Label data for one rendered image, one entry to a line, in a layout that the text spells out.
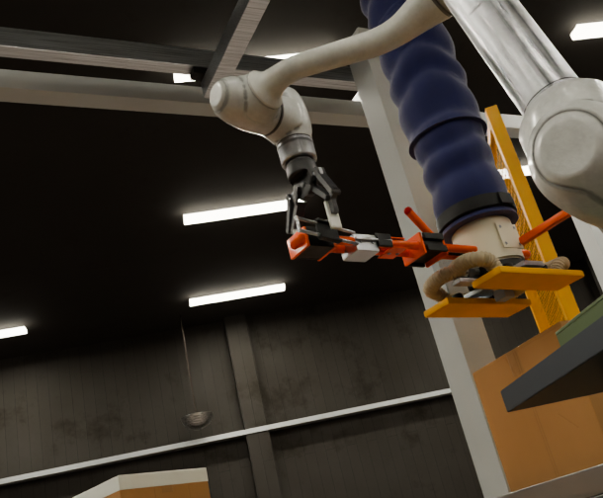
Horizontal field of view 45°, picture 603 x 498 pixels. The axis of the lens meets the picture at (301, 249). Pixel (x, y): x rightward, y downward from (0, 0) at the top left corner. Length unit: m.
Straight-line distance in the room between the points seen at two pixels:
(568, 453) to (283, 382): 8.28
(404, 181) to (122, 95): 1.67
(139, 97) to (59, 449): 6.49
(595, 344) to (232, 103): 0.96
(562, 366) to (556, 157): 0.31
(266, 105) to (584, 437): 1.07
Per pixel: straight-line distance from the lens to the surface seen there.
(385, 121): 3.65
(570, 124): 1.08
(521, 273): 1.92
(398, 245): 1.83
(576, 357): 1.13
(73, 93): 4.18
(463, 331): 3.22
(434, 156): 2.14
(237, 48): 3.81
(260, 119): 1.72
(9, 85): 4.15
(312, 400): 10.05
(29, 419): 10.18
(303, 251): 1.67
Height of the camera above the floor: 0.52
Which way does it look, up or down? 24 degrees up
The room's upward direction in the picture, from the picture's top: 14 degrees counter-clockwise
